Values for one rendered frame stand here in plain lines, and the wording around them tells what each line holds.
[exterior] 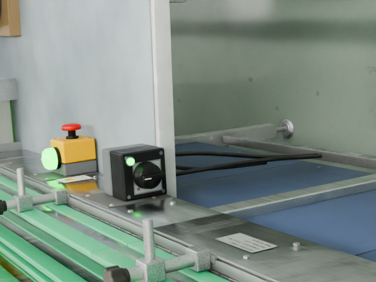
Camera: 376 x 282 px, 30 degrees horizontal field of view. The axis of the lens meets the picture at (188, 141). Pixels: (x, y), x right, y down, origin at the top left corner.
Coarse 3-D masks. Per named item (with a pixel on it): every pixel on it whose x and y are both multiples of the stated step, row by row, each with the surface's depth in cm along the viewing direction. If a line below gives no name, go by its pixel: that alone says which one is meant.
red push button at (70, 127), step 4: (68, 124) 140; (72, 124) 140; (76, 124) 140; (64, 128) 140; (68, 128) 139; (72, 128) 139; (76, 128) 140; (80, 128) 141; (68, 132) 141; (72, 132) 141; (68, 136) 141; (72, 136) 141
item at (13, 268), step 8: (0, 256) 153; (0, 264) 147; (8, 264) 147; (16, 264) 146; (0, 272) 141; (8, 272) 141; (16, 272) 141; (24, 272) 140; (0, 280) 136; (8, 280) 136; (16, 280) 136; (24, 280) 136; (32, 280) 136
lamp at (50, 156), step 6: (48, 150) 138; (54, 150) 139; (42, 156) 139; (48, 156) 138; (54, 156) 138; (60, 156) 138; (48, 162) 138; (54, 162) 138; (60, 162) 139; (48, 168) 139; (54, 168) 139
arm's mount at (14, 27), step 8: (8, 0) 170; (16, 0) 171; (8, 8) 170; (16, 8) 172; (8, 16) 171; (16, 16) 172; (0, 24) 176; (8, 24) 171; (16, 24) 172; (0, 32) 177; (8, 32) 172; (16, 32) 172
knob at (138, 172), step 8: (136, 168) 113; (144, 168) 112; (152, 168) 113; (136, 176) 113; (144, 176) 111; (152, 176) 111; (160, 176) 112; (136, 184) 114; (144, 184) 112; (152, 184) 113
